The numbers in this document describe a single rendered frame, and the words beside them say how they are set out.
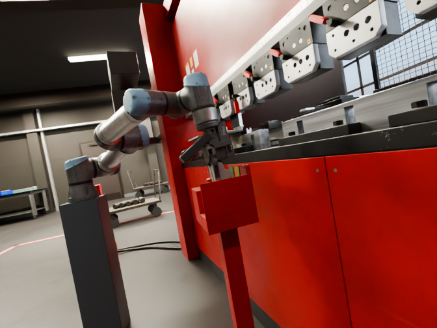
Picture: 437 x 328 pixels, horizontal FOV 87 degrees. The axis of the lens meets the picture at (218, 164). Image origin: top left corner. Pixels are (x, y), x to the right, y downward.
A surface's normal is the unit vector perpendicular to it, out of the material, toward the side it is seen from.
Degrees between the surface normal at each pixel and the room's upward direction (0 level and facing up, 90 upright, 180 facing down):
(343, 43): 90
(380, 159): 90
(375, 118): 90
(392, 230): 90
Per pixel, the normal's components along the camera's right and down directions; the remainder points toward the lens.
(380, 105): -0.90, 0.18
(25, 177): 0.20, 0.00
